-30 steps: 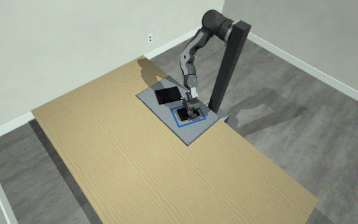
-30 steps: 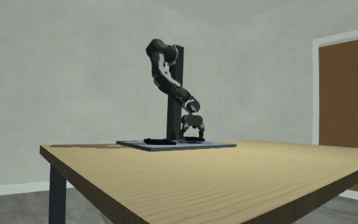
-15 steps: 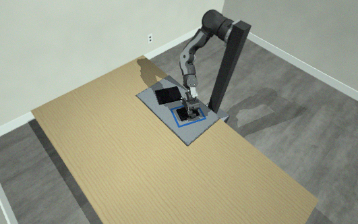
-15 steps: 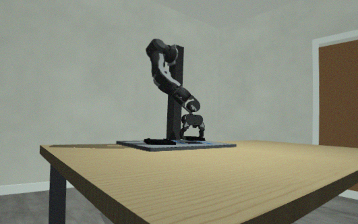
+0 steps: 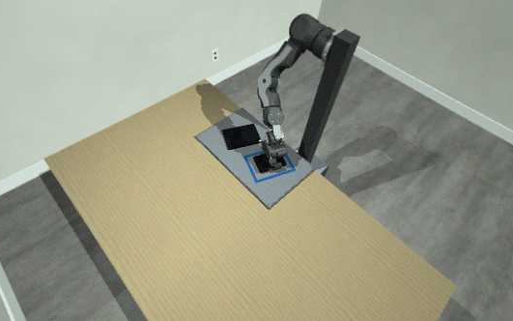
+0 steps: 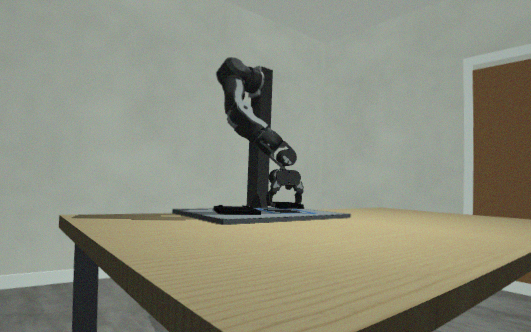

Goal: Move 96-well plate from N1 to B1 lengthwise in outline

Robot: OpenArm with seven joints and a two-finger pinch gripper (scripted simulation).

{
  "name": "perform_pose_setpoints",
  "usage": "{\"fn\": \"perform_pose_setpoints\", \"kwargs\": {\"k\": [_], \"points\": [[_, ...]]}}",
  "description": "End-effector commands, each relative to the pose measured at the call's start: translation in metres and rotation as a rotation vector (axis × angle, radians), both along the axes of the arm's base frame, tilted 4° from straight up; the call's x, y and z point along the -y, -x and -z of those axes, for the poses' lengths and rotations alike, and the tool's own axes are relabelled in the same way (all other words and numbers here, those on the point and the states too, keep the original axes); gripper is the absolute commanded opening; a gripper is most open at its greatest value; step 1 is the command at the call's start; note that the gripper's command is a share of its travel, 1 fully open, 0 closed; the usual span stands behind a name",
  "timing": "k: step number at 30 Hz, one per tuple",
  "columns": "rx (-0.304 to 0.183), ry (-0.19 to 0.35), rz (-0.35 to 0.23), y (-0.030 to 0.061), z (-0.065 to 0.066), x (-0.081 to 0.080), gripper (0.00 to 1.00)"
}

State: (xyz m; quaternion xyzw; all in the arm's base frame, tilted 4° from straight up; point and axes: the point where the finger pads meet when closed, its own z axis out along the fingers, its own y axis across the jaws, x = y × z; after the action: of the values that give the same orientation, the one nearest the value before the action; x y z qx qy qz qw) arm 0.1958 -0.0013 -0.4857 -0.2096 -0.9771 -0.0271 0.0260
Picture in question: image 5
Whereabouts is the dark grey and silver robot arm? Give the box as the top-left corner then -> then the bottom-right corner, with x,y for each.
257,14 -> 345,146

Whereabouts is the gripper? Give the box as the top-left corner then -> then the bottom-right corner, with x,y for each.
260,140 -> 288,172

